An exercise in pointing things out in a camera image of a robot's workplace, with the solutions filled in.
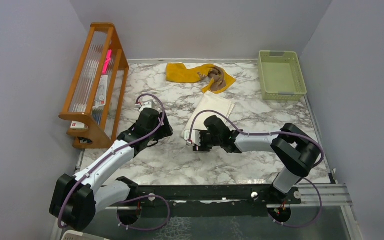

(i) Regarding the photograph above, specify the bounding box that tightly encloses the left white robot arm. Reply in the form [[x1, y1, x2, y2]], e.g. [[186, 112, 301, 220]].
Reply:
[[49, 107, 173, 231]]

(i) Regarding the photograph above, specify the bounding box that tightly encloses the wooden shelf rack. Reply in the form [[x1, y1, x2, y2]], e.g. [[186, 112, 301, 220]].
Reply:
[[59, 22, 130, 149]]

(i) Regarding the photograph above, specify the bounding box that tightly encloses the white cream towel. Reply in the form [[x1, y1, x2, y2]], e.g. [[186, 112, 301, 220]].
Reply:
[[182, 91, 235, 141]]

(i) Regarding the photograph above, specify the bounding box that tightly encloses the small white red box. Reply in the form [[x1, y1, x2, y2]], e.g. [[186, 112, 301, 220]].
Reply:
[[70, 121, 88, 130]]

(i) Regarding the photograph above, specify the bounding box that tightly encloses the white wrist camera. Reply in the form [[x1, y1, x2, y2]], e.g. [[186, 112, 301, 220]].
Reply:
[[135, 100, 155, 112], [183, 129, 201, 146]]

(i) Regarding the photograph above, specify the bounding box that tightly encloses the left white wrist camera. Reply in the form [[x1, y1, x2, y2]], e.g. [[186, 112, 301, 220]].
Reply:
[[135, 100, 155, 112]]

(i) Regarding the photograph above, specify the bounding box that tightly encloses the white basket corner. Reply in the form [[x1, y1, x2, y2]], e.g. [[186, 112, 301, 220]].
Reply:
[[61, 230, 108, 240]]

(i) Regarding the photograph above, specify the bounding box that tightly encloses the green plastic basket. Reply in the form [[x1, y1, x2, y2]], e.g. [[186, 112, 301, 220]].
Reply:
[[257, 50, 307, 101]]

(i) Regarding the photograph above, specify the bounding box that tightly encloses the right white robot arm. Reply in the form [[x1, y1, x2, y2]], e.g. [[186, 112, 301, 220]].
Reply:
[[185, 115, 324, 204]]

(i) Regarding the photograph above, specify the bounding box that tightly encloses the yellow brown towel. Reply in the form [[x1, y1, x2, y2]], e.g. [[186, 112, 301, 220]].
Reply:
[[165, 63, 236, 94]]

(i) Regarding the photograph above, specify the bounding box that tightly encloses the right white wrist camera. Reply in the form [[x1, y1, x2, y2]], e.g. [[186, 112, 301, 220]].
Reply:
[[183, 129, 201, 146]]

